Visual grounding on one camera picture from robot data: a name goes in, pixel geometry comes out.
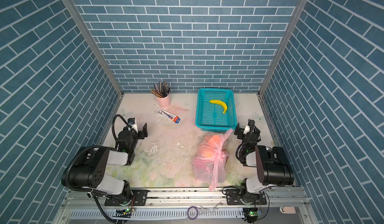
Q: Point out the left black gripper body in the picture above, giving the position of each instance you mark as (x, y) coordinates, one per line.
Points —
(141, 133)

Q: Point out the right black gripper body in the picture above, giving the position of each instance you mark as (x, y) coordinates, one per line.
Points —
(240, 131)

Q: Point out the pink plastic bag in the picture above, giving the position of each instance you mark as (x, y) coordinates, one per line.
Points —
(209, 162)

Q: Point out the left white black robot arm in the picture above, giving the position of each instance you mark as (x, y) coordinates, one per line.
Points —
(87, 171)

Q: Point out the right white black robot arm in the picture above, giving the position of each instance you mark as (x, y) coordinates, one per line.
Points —
(273, 168)

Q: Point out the teal plastic basket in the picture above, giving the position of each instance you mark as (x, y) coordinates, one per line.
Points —
(210, 117)

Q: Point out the white pencil box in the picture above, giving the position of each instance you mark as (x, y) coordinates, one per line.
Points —
(167, 115)

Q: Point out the yellow banana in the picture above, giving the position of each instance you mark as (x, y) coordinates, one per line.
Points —
(220, 103)

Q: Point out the pink pencil cup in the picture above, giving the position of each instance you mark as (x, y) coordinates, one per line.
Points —
(164, 102)

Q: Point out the purple tape roll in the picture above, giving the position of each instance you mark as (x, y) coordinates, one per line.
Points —
(192, 213)

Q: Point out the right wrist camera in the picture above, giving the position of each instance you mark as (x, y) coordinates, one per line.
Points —
(250, 126)

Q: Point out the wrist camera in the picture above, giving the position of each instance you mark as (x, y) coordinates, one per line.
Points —
(250, 126)
(132, 125)

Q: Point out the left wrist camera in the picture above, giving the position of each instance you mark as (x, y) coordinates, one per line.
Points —
(132, 125)

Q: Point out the aluminium mounting rail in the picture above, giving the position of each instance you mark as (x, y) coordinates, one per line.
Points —
(165, 204)

